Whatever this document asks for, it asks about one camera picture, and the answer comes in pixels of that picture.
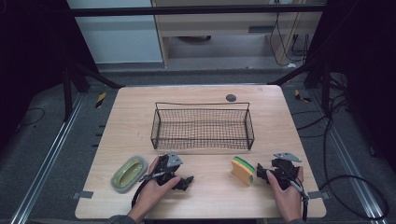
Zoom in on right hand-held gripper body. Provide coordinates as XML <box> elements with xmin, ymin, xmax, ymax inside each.
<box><xmin>270</xmin><ymin>152</ymin><xmax>303</xmax><ymax>191</ymax></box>

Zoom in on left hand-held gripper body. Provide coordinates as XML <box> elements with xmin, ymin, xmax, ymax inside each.
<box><xmin>153</xmin><ymin>150</ymin><xmax>184</xmax><ymax>188</ymax></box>

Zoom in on yellow and green sponge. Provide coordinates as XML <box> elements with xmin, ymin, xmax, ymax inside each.
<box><xmin>230</xmin><ymin>156</ymin><xmax>256</xmax><ymax>187</ymax></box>

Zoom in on green soap dish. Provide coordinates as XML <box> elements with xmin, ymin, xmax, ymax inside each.
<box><xmin>110</xmin><ymin>155</ymin><xmax>149</xmax><ymax>194</ymax></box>

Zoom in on black wire mesh basket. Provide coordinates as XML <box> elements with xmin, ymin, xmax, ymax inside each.
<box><xmin>150</xmin><ymin>102</ymin><xmax>256</xmax><ymax>151</ymax></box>

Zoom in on person's left hand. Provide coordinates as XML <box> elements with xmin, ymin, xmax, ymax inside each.
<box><xmin>127</xmin><ymin>156</ymin><xmax>182</xmax><ymax>223</ymax></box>

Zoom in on person's right hand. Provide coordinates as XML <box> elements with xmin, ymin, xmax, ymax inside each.
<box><xmin>265</xmin><ymin>166</ymin><xmax>308</xmax><ymax>223</ymax></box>

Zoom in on grey tape strip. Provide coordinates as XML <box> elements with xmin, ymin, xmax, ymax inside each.
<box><xmin>307</xmin><ymin>190</ymin><xmax>331</xmax><ymax>201</ymax></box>
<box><xmin>71</xmin><ymin>190</ymin><xmax>94</xmax><ymax>200</ymax></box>

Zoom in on yellow and black floor tape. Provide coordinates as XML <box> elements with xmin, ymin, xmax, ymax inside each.
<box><xmin>293</xmin><ymin>89</ymin><xmax>313</xmax><ymax>104</ymax></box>
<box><xmin>94</xmin><ymin>91</ymin><xmax>107</xmax><ymax>109</ymax></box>

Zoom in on black metal stand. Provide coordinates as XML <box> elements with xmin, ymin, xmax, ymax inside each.
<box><xmin>61</xmin><ymin>57</ymin><xmax>125</xmax><ymax>123</ymax></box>
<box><xmin>267</xmin><ymin>54</ymin><xmax>333</xmax><ymax>117</ymax></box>

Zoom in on black curtain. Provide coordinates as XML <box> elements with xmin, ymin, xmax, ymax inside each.
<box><xmin>306</xmin><ymin>0</ymin><xmax>396</xmax><ymax>172</ymax></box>
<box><xmin>0</xmin><ymin>0</ymin><xmax>100</xmax><ymax>150</ymax></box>

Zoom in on white cabinet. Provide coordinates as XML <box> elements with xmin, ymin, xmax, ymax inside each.
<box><xmin>66</xmin><ymin>0</ymin><xmax>164</xmax><ymax>65</ymax></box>

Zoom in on wooden cabinet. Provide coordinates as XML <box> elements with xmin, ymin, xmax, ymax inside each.
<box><xmin>150</xmin><ymin>0</ymin><xmax>328</xmax><ymax>68</ymax></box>

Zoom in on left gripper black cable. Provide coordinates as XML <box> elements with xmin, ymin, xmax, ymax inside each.
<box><xmin>131</xmin><ymin>172</ymin><xmax>164</xmax><ymax>209</ymax></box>

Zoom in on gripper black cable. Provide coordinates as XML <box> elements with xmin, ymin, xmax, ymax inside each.
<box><xmin>131</xmin><ymin>172</ymin><xmax>164</xmax><ymax>209</ymax></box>
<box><xmin>288</xmin><ymin>175</ymin><xmax>311</xmax><ymax>222</ymax></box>

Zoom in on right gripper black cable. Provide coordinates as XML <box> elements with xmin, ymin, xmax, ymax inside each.
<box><xmin>288</xmin><ymin>175</ymin><xmax>311</xmax><ymax>222</ymax></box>

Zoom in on looped black floor cable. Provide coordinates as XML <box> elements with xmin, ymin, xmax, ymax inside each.
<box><xmin>292</xmin><ymin>92</ymin><xmax>390</xmax><ymax>221</ymax></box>

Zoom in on aluminium floor rail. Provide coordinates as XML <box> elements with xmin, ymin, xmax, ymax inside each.
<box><xmin>311</xmin><ymin>92</ymin><xmax>389</xmax><ymax>224</ymax></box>
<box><xmin>8</xmin><ymin>92</ymin><xmax>86</xmax><ymax>224</ymax></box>

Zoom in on hanging black cables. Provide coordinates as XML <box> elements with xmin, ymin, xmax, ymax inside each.
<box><xmin>268</xmin><ymin>11</ymin><xmax>311</xmax><ymax>68</ymax></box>

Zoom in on thin black floor cable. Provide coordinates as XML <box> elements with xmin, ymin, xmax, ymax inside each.
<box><xmin>17</xmin><ymin>106</ymin><xmax>47</xmax><ymax>129</ymax></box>

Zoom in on black horizontal frame bar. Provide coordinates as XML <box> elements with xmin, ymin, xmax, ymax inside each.
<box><xmin>68</xmin><ymin>4</ymin><xmax>328</xmax><ymax>19</ymax></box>

